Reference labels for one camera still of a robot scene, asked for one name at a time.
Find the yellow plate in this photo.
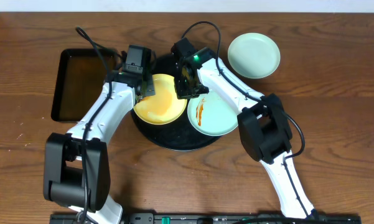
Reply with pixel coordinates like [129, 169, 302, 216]
[134, 74, 187, 125]

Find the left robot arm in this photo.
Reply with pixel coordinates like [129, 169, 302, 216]
[43, 71, 155, 223]

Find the light green plate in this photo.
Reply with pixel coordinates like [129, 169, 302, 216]
[228, 33, 281, 79]
[187, 91, 238, 136]

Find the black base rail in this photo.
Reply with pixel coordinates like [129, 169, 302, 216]
[49, 212, 362, 224]

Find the black rectangular water tray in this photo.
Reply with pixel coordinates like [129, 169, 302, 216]
[51, 49, 106, 122]

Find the round black tray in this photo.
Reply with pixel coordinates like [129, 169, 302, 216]
[131, 55, 219, 151]

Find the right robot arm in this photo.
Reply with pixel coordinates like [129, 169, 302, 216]
[171, 45, 315, 219]

